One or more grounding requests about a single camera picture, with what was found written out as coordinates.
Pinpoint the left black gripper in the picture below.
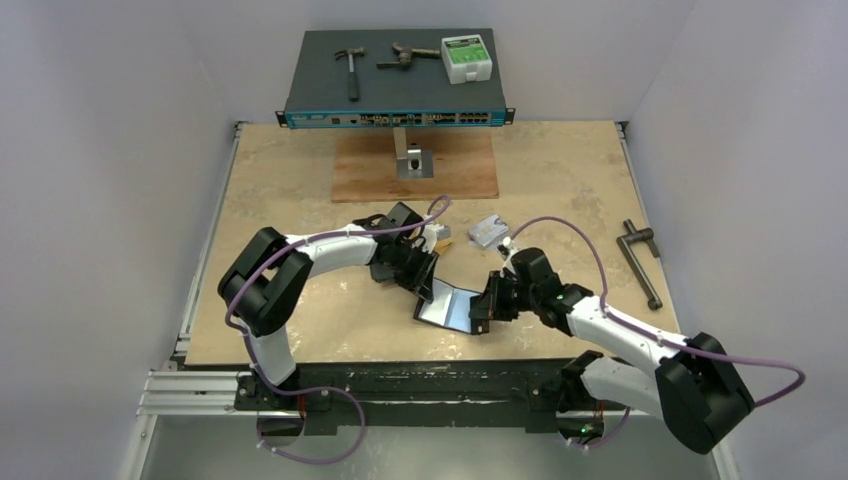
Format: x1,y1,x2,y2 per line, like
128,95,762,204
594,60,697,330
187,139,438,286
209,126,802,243
387,240,437,302

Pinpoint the black card holder wallet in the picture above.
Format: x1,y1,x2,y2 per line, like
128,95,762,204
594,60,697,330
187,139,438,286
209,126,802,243
413,279,479,334

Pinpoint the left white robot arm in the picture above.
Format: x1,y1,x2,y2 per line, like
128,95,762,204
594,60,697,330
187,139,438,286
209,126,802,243
217,202,439,409

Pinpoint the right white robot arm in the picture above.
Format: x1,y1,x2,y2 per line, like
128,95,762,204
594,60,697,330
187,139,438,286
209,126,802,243
469,248,755,454

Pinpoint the gold VIP card stack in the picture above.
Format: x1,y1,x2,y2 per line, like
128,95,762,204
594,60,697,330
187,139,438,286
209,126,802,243
433,238,453,255

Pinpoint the silver card stack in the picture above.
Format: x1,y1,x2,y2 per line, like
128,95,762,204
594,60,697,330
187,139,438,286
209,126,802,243
468,214,509,249

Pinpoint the wooden board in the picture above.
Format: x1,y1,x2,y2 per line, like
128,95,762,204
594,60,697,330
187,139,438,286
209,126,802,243
331,129,499,203

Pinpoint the small hammer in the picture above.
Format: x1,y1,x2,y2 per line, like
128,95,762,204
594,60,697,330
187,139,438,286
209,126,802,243
334,47,365,102

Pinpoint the rusty pliers tool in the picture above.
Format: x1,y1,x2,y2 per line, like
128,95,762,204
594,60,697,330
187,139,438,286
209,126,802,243
376,42,442,70

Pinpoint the white green plastic box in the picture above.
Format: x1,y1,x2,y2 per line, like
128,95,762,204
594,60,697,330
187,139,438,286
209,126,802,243
440,34,494,85

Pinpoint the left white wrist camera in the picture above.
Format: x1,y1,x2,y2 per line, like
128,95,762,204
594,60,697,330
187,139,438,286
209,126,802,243
421,223,452,252

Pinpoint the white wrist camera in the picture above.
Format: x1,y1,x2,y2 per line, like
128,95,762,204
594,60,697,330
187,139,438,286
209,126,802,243
421,223,452,252
496,236,520,261

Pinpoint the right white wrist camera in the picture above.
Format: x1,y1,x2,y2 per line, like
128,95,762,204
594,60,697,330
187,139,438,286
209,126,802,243
496,236,520,261

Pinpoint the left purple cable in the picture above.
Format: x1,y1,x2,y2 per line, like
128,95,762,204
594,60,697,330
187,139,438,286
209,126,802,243
223,193,454,399

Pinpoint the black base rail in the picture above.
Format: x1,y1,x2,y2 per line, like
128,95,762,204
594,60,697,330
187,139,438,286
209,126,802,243
235,358,631,439

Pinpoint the metal stand bracket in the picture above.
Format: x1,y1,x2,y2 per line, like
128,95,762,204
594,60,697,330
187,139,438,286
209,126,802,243
392,127,434,180

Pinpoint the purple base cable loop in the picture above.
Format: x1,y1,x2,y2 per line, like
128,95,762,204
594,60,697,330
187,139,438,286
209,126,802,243
255,384,367,465

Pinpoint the metal crank handle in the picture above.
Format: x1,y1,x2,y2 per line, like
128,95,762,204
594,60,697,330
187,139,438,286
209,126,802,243
616,219,664,312

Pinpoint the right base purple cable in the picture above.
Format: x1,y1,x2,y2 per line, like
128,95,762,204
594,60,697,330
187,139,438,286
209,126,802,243
564,397,632,452

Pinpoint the blue network switch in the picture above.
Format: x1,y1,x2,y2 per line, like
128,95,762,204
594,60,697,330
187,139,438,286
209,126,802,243
275,28,515,129

